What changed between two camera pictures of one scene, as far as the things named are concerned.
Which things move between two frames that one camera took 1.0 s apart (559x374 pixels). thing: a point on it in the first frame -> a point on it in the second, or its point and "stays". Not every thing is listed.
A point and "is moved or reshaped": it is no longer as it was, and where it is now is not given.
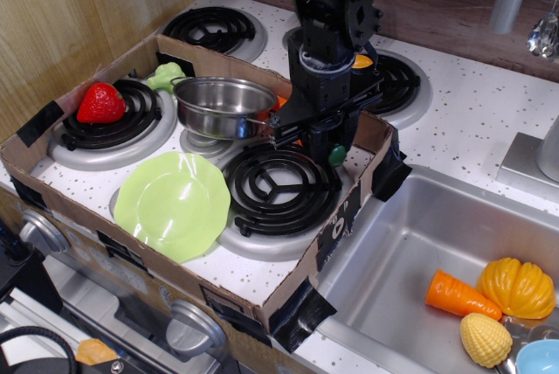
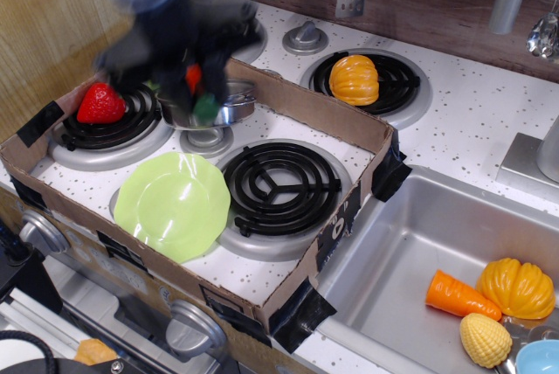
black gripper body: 328,87 -> 196,32
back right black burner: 388,76 stays
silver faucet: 526,158 stays
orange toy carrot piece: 450,294 stays
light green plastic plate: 175,202 stays
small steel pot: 221,108 is moved or reshaped
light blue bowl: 540,356 stays
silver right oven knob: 190,331 stays
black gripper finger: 320,145 -> 174,91
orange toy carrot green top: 336,152 -> 206,107
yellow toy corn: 483,342 stays
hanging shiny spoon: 543,39 stays
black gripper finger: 350,127 -> 213,76
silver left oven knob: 43,233 stays
